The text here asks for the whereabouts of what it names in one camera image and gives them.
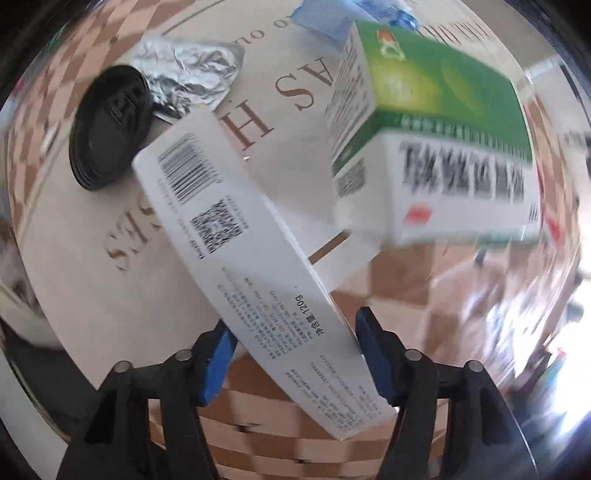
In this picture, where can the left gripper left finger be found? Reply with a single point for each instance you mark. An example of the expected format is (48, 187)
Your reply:
(142, 423)

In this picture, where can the long white toothpaste box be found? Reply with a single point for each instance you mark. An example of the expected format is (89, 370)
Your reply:
(245, 261)

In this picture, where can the green white medicine box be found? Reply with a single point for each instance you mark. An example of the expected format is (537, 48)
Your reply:
(428, 143)

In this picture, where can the black round lid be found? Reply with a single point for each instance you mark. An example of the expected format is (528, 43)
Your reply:
(111, 122)

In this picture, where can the silver foil blister pack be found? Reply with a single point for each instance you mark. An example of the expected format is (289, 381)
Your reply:
(182, 75)

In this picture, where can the blue crumpled glove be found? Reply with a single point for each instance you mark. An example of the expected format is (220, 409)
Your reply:
(334, 18)

